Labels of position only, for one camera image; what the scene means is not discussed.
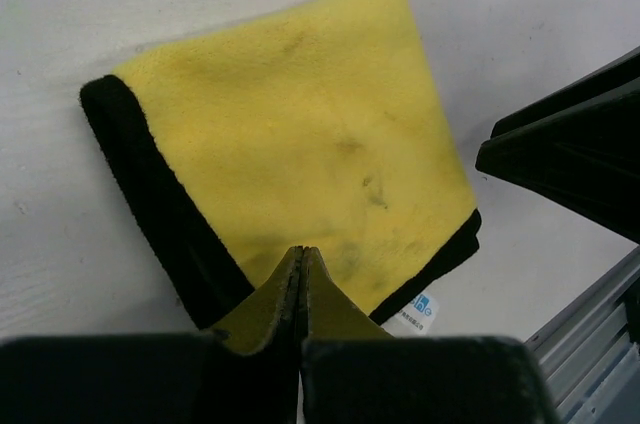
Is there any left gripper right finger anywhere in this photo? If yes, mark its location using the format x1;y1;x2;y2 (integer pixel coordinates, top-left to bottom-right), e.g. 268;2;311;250
299;247;559;423

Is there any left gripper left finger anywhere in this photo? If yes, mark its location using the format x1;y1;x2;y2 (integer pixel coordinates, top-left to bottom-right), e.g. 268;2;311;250
1;247;303;423

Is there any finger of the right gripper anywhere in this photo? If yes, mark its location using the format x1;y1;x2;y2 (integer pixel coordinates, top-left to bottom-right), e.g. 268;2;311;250
475;50;639;242

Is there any aluminium mounting rail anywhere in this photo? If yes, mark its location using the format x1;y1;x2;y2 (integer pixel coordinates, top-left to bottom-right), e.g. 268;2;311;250
526;249;639;423

